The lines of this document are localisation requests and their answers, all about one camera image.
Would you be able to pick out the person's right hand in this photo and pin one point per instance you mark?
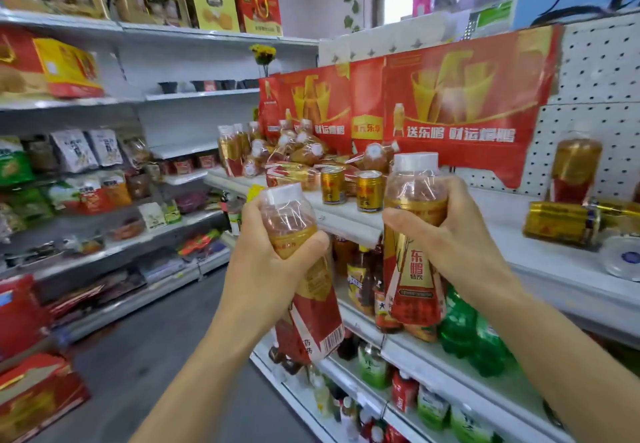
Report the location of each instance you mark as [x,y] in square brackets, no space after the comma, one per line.
[460,242]

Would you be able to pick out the person's left hand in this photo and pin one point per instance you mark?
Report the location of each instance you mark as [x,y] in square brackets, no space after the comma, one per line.
[255,272]

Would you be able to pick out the person's right thumb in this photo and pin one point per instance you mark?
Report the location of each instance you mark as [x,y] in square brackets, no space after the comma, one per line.
[411,221]

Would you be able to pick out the person's left thumb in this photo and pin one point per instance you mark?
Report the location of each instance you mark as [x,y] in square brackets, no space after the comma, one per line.
[304,251]

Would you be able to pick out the amber drink bottle red label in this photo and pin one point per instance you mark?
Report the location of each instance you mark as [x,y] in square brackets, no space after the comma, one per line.
[415,277]
[312,307]
[575,167]

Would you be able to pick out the person's right forearm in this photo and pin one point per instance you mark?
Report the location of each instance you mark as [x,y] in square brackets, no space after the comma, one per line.
[565,362]

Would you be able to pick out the person's left forearm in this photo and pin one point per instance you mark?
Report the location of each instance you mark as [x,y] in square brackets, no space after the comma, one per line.
[210,372]

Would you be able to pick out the gold drink can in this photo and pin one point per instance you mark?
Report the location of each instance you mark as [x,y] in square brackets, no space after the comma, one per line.
[332,185]
[370,191]

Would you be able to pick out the row of dark tea bottles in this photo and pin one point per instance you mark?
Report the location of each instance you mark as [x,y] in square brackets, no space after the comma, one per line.
[362,277]

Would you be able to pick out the yellow price tag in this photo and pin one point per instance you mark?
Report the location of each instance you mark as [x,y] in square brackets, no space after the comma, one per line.
[255,192]

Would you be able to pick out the group of amber drink bottles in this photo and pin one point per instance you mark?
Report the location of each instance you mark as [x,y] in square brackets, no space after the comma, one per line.
[295,150]

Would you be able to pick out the group of green soda bottles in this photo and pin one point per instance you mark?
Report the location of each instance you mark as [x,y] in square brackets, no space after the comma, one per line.
[472,332]

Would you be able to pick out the narrow red banner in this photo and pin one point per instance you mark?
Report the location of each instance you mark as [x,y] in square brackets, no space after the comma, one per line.
[366,102]

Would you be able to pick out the large red gold banner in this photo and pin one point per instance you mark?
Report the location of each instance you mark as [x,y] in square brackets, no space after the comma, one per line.
[465,102]

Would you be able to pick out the red snack tub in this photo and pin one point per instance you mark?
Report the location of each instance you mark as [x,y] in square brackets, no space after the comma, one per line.
[183,166]
[206,160]

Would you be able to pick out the white drinks shelf unit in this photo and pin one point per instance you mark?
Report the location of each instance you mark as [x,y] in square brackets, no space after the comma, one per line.
[545,267]

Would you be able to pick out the row of mixed drink bottles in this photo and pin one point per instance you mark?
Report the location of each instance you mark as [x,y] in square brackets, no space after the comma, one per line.
[380,382]

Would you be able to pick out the medium red gold banner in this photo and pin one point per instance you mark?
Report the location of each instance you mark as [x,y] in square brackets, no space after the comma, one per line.
[312,100]

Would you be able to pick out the row of white tissue packs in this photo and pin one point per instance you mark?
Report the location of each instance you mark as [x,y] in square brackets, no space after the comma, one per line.
[390,40]

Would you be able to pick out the row of black pots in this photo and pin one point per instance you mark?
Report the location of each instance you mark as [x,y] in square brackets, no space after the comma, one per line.
[210,85]

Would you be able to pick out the yellow artificial flowers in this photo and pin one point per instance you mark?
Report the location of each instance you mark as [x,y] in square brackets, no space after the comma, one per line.
[263,55]

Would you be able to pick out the clear round lidded container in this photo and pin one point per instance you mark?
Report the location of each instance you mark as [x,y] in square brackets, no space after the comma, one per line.
[622,257]

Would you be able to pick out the green white box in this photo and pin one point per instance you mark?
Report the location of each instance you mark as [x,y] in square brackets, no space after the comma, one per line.
[494,20]

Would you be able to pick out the window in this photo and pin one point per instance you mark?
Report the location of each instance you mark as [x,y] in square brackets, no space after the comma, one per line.
[397,1]

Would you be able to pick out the shelves of snack packets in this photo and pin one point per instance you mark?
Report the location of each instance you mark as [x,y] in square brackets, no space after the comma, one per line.
[85,182]

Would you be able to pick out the white pegboard panel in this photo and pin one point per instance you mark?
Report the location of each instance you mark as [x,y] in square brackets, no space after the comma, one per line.
[595,82]

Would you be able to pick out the white snack shelf unit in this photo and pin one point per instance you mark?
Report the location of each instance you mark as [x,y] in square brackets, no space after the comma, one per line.
[165,57]

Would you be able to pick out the yellow red gift box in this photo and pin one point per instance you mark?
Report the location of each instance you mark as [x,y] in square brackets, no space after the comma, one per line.
[67,70]

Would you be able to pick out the red gold gift carton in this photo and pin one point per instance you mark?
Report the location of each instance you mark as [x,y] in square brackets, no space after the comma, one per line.
[37,397]

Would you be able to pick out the red beige gift box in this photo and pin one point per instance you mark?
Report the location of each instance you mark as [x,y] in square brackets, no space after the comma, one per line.
[17,65]

